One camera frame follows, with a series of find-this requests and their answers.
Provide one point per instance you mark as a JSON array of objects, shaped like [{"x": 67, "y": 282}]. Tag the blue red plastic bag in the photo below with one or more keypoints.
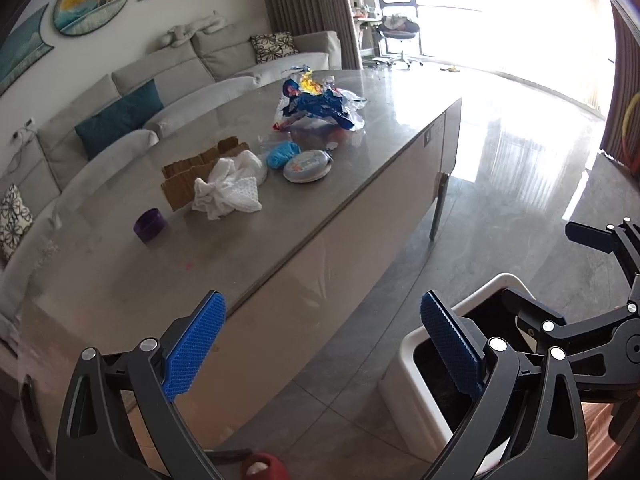
[{"x": 320, "y": 107}]

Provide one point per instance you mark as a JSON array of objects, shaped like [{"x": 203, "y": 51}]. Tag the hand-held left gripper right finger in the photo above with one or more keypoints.
[{"x": 450, "y": 345}]

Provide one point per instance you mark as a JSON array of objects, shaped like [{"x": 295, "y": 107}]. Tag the brown curtain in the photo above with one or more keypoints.
[{"x": 620, "y": 85}]

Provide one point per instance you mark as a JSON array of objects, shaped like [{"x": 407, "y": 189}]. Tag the red round object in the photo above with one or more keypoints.
[{"x": 267, "y": 467}]

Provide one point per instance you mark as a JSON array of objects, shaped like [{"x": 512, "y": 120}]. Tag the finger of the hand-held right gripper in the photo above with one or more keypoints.
[
  {"x": 590, "y": 237},
  {"x": 530, "y": 310}
]

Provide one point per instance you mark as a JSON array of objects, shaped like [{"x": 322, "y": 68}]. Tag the white plush toy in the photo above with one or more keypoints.
[{"x": 192, "y": 30}]

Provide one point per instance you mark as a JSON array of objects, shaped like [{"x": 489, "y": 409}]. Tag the round white blue container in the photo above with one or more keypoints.
[{"x": 307, "y": 166}]

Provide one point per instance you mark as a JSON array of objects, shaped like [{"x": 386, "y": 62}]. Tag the floral patterned cushion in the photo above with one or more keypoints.
[
  {"x": 15, "y": 220},
  {"x": 274, "y": 47}
]

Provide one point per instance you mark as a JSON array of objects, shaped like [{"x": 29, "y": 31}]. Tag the light grey sofa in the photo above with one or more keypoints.
[{"x": 140, "y": 72}]

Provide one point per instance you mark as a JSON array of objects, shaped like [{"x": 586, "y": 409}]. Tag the white trash bin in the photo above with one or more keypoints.
[{"x": 415, "y": 385}]

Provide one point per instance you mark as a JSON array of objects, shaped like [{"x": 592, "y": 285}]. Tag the office chair with clothes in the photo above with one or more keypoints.
[{"x": 400, "y": 30}]

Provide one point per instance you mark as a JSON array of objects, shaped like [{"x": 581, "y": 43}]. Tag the oval wall picture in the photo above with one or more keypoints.
[{"x": 92, "y": 0}]

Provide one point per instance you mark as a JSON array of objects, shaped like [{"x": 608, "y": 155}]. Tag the brown cardboard piece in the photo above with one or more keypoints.
[{"x": 180, "y": 185}]

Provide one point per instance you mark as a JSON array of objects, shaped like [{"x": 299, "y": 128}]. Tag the white table with grey top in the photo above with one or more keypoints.
[{"x": 300, "y": 210}]

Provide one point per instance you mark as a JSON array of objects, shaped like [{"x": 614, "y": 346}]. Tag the white crumpled cloth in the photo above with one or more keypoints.
[{"x": 227, "y": 185}]

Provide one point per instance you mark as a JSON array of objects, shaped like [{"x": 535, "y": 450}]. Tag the small white paper scrap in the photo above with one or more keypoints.
[{"x": 333, "y": 146}]

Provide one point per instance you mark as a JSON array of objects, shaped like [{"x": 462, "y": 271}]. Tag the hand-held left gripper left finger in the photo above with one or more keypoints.
[{"x": 195, "y": 345}]

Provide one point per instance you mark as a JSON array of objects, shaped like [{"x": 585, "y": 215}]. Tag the purple round cup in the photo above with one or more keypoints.
[{"x": 150, "y": 227}]

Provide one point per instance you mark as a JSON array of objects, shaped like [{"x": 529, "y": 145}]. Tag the teal cushion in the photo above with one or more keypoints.
[{"x": 117, "y": 120}]

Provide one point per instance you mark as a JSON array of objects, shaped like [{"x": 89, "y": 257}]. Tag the grey beige curtain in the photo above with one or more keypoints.
[{"x": 305, "y": 0}]

